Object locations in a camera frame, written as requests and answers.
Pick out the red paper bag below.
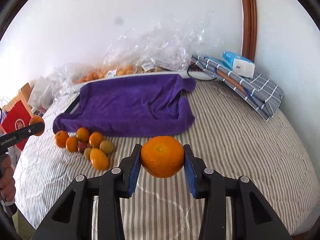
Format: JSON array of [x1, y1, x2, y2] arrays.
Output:
[[0, 100, 34, 152]]

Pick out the purple towel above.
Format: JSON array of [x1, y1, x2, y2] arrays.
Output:
[[53, 75, 196, 137]]

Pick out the blue white tissue pack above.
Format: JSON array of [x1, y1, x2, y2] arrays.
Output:
[[222, 51, 255, 78]]

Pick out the blue checked folded cloth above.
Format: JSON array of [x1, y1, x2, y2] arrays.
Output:
[[191, 55, 284, 120]]

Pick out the orange mandarin back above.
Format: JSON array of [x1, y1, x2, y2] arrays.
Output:
[[76, 127, 90, 143]]

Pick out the large orange mandarin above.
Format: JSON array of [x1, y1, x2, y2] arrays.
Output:
[[140, 136, 184, 178]]

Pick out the oval orange citrus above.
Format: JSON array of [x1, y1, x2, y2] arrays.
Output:
[[90, 148, 109, 171]]

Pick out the small red plum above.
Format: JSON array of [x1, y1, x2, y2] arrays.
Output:
[[78, 141, 88, 154]]

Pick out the yellow-green plum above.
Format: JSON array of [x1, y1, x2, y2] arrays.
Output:
[[99, 140, 114, 155]]

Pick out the brown wooden door frame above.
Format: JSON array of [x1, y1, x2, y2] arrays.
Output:
[[241, 0, 258, 61]]

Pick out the striped bed quilt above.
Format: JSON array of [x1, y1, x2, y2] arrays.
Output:
[[14, 82, 319, 239]]

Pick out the person's left hand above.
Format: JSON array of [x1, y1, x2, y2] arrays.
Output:
[[0, 154, 16, 202]]

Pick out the clear plastic bags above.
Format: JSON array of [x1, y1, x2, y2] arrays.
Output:
[[53, 17, 220, 98]]

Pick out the small green plum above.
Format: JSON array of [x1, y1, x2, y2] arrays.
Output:
[[84, 147, 92, 161]]

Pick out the black cable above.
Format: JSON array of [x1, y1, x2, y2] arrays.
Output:
[[186, 63, 218, 82]]

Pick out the white plastic bag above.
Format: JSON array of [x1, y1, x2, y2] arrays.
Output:
[[28, 76, 56, 111]]

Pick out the bagged oranges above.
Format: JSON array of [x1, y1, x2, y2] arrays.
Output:
[[72, 65, 165, 85]]

